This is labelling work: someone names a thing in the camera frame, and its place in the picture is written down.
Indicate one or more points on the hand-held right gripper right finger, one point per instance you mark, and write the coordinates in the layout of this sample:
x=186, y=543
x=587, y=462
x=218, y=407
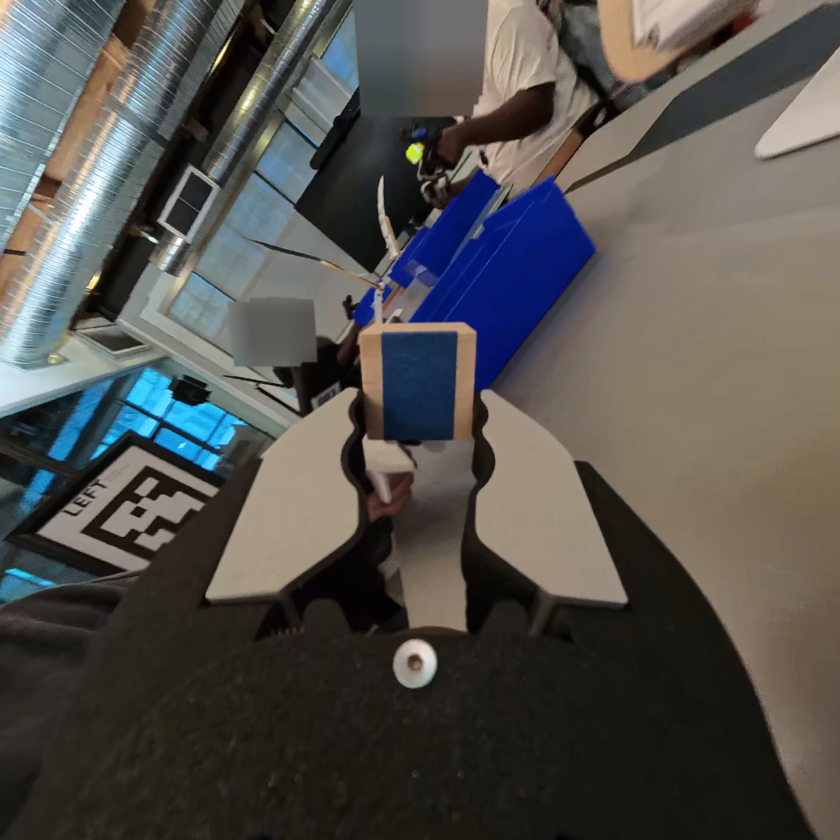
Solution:
x=544, y=518

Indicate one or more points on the grey desk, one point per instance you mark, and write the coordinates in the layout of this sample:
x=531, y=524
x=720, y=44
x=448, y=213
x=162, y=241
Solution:
x=689, y=394

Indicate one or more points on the black mounted device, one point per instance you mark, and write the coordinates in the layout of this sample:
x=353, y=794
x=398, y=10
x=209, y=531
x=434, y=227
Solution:
x=190, y=390

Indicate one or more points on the small yellow object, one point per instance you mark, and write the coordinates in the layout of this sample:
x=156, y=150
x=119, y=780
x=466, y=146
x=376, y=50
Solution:
x=415, y=153

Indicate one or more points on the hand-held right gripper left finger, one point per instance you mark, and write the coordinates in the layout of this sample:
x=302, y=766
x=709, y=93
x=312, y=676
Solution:
x=289, y=518

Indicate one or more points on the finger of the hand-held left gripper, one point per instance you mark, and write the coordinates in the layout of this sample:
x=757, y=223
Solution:
x=387, y=459

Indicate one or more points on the black white marker sign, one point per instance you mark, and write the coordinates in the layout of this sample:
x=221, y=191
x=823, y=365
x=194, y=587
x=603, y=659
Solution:
x=85, y=525

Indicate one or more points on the person's body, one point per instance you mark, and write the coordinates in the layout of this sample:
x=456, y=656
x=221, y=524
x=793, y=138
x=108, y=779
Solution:
x=52, y=656

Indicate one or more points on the person's left hand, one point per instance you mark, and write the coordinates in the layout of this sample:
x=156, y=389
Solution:
x=401, y=492

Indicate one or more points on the silver ventilation duct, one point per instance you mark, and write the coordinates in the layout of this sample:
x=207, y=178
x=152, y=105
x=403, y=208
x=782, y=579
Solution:
x=262, y=98
x=33, y=98
x=111, y=164

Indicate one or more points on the white vent grille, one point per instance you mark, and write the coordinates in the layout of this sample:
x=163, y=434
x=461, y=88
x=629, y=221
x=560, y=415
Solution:
x=189, y=200

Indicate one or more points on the blue plastic bin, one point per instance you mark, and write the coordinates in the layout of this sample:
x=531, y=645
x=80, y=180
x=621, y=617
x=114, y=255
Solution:
x=364, y=308
x=453, y=223
x=525, y=275

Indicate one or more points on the person's left forearm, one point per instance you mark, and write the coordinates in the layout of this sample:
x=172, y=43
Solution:
x=380, y=571

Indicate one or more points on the black diagonal rod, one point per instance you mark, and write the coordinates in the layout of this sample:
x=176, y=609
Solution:
x=308, y=256

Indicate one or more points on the black monitor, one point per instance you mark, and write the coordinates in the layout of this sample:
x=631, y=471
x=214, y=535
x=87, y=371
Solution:
x=354, y=197

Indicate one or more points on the wooden cube blue stripe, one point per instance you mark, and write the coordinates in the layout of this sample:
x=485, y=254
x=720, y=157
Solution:
x=420, y=380

